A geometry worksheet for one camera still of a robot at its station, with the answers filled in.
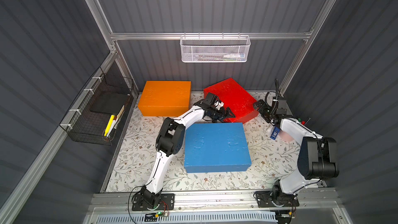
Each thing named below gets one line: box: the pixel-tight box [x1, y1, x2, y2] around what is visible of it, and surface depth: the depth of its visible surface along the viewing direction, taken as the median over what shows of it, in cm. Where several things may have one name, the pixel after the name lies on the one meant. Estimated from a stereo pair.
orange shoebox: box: [137, 80, 192, 117], surface depth 108 cm
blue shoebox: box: [184, 122, 252, 174], surface depth 80 cm
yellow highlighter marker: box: [104, 114, 115, 137], surface depth 72 cm
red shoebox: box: [203, 77, 260, 124], surface depth 100 cm
